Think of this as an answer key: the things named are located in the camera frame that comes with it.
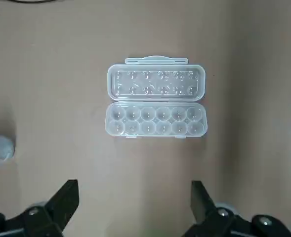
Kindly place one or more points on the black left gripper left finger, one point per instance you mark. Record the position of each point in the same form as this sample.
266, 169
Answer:
36, 222

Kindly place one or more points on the clear plastic egg carton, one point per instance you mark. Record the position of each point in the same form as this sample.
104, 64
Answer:
155, 98

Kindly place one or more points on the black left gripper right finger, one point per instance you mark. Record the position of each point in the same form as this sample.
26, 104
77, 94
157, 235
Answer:
221, 222

